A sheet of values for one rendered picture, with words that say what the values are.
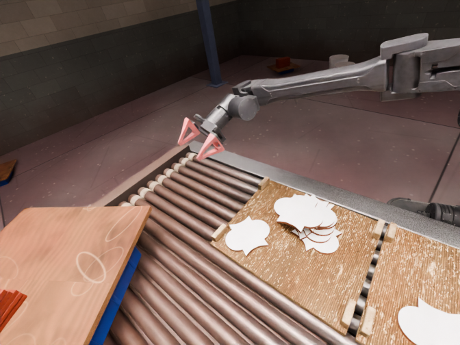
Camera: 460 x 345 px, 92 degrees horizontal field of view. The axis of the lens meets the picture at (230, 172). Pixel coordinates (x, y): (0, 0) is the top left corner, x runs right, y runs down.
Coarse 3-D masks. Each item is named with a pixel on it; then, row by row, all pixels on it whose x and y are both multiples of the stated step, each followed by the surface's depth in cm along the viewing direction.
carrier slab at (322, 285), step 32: (256, 192) 85; (288, 192) 83; (352, 224) 69; (256, 256) 65; (288, 256) 64; (320, 256) 63; (352, 256) 61; (288, 288) 57; (320, 288) 56; (352, 288) 55; (320, 320) 52
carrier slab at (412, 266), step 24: (384, 240) 63; (408, 240) 62; (432, 240) 61; (384, 264) 58; (408, 264) 58; (432, 264) 57; (456, 264) 56; (384, 288) 54; (408, 288) 54; (432, 288) 53; (456, 288) 52; (384, 312) 51; (456, 312) 49; (360, 336) 48; (384, 336) 47
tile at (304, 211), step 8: (280, 200) 71; (288, 200) 71; (296, 200) 70; (304, 200) 70; (280, 208) 69; (288, 208) 68; (296, 208) 68; (304, 208) 67; (312, 208) 67; (280, 216) 66; (288, 216) 66; (296, 216) 65; (304, 216) 65; (312, 216) 65; (320, 216) 64; (288, 224) 65; (296, 224) 63; (304, 224) 63; (312, 224) 63; (320, 224) 63
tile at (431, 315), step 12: (420, 300) 51; (408, 312) 49; (420, 312) 49; (432, 312) 49; (444, 312) 48; (408, 324) 48; (420, 324) 47; (432, 324) 47; (444, 324) 47; (456, 324) 46; (408, 336) 46; (420, 336) 46; (432, 336) 46; (444, 336) 45; (456, 336) 45
